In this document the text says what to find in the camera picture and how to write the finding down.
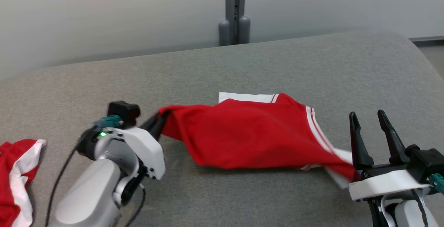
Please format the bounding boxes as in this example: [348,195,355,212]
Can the white right arm cable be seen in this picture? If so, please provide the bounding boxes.
[380,194,396,227]

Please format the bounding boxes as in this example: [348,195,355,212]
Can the grey cylindrical post cap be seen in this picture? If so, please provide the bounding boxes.
[238,16,251,44]
[219,20,231,46]

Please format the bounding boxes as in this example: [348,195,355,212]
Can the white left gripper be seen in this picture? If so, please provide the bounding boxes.
[114,111,170,180]

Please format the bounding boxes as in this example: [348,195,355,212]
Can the teal right camera connector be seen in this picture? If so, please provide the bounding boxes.
[428,173,444,194]

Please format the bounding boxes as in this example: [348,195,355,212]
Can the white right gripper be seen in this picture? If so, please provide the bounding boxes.
[349,109,434,201]

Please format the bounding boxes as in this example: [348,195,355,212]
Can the teal left camera connector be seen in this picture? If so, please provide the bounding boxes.
[93,115,122,131]

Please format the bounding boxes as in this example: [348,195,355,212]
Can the teal camera connector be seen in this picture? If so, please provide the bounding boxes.
[428,173,444,194]
[93,115,122,131]

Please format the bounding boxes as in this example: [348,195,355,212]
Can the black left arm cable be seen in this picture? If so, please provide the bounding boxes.
[44,144,81,227]

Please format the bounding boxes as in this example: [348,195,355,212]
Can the red Bulls jersey top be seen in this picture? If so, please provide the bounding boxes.
[158,92,358,189]

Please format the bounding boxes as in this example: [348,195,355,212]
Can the grey partition base rail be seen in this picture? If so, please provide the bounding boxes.
[409,36,444,44]

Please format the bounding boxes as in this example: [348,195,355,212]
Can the red Bulls shorts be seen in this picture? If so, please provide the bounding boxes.
[0,139,46,227]

